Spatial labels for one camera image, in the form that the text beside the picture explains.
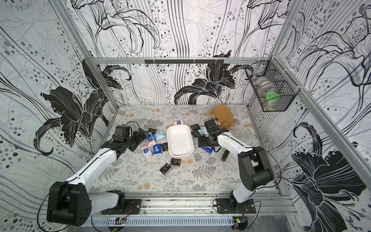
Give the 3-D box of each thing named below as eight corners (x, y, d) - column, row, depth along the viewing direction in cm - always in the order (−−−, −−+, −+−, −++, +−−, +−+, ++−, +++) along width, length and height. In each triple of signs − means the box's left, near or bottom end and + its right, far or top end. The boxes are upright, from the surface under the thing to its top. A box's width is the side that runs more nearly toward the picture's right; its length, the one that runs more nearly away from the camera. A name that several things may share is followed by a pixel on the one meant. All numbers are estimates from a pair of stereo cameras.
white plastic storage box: (165, 160, 91) (164, 155, 87) (169, 127, 108) (168, 122, 103) (193, 159, 91) (194, 155, 87) (193, 127, 108) (193, 122, 103)
